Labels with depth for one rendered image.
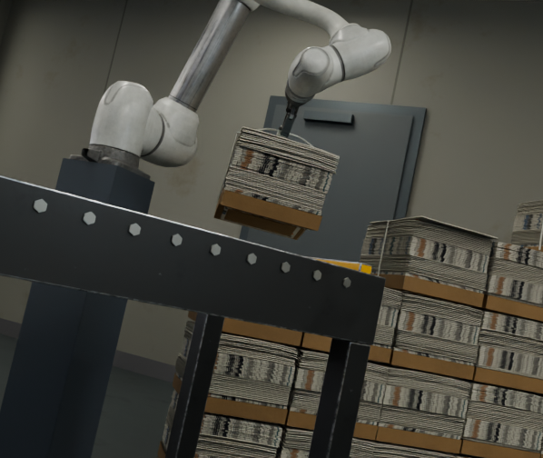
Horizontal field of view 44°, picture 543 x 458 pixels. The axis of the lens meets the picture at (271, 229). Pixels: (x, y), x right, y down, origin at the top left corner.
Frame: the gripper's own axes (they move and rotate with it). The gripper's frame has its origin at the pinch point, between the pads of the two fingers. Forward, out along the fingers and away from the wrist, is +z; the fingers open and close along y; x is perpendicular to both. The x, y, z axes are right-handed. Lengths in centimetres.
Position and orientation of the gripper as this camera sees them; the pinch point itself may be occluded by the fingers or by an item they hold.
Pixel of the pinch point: (287, 112)
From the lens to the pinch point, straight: 214.0
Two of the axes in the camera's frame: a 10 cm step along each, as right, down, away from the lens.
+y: -2.2, 9.6, -1.8
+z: -1.6, 1.5, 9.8
